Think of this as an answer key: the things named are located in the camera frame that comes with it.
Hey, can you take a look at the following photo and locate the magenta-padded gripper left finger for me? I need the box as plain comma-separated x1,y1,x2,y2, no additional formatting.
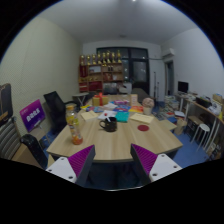
45,144,97,188

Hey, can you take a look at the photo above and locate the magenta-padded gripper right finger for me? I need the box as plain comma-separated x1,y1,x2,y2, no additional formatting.
130,143,184,186

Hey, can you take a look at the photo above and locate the yellow-labelled drink bottle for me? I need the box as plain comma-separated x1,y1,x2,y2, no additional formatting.
65,103,84,146

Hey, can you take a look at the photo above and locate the black chair backrest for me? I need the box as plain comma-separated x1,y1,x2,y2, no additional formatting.
20,133,49,170

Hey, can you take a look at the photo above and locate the small wooden side table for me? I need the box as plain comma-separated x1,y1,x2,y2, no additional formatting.
159,118,178,133

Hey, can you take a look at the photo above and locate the flat round red coaster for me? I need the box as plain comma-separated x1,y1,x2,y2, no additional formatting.
137,124,150,132

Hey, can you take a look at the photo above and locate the cardboard box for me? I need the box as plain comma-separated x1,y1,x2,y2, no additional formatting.
174,118,188,136

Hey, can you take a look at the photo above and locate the tan notebook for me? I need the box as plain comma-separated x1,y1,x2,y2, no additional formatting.
80,110,100,122

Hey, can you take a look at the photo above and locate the white round stool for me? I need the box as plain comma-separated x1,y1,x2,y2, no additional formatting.
192,123,211,153

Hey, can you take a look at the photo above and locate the brown wooden stool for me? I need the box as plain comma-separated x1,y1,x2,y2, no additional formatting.
187,114,202,127

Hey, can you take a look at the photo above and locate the black office chair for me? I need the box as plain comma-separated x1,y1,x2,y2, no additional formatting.
43,90,79,134

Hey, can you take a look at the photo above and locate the purple sign board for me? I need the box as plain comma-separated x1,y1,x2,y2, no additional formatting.
19,98,47,133

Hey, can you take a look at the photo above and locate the black mug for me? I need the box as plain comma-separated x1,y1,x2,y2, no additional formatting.
99,116,118,133

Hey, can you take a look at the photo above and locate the striped chair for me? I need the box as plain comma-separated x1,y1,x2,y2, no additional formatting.
0,116,23,161

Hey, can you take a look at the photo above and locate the orange book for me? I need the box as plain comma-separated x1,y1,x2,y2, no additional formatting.
128,105,144,114

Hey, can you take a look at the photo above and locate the stack of books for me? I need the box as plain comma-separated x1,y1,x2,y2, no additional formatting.
163,95,181,116

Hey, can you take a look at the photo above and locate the blue printed book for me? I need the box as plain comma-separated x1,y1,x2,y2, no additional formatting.
113,104,132,113
85,105,104,114

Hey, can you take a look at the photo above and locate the white booklet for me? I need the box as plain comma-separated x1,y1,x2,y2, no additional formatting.
97,110,118,122

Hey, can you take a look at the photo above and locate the standing tan card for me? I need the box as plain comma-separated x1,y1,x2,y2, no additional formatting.
129,93,139,107

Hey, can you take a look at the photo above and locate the small round white table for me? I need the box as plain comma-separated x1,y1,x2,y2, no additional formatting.
72,92,90,107

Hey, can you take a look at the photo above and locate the white paper sheet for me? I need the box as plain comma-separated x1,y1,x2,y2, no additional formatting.
101,102,118,111

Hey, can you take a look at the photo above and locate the yellow gift box, red ribbon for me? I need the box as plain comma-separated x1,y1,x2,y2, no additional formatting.
92,92,110,107

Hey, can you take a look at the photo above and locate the grey chair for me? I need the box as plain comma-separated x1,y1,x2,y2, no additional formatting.
131,87,150,102

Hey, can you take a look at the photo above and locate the pink box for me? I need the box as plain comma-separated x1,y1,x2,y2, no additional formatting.
114,99,130,106

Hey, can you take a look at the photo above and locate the black tripod stand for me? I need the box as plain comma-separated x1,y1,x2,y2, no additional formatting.
152,70,160,101

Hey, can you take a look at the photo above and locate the black computer monitor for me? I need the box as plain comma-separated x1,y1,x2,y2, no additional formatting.
177,80,190,94

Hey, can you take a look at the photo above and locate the wooden shelf unit with trophies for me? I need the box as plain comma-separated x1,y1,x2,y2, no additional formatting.
78,49,125,94

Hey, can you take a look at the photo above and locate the dark glass double door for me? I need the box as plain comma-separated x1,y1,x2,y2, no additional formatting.
96,46,150,95

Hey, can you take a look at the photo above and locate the white air conditioner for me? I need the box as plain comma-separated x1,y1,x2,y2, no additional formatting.
161,47,176,58

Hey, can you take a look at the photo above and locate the long wooden wall desk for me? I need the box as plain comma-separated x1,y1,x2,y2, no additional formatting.
176,93,224,158

